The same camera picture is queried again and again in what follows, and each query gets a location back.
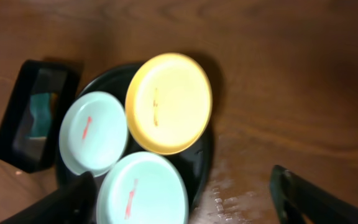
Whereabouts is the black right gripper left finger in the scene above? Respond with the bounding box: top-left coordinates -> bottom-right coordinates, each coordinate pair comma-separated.
1,172 -> 96,224

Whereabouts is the rectangular black tray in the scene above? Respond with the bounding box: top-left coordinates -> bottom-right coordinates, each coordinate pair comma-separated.
0,60 -> 80,173

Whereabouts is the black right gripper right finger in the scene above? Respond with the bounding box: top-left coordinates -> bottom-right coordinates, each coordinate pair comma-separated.
269,165 -> 358,224

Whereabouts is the green yellow sponge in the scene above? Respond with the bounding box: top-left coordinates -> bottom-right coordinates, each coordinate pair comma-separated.
28,93 -> 58,139

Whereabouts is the yellow plate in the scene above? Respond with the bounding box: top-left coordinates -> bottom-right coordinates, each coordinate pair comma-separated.
125,53 -> 213,155

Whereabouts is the light green plate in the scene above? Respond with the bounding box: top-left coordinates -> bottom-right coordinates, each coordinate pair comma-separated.
96,152 -> 189,224
59,91 -> 129,177

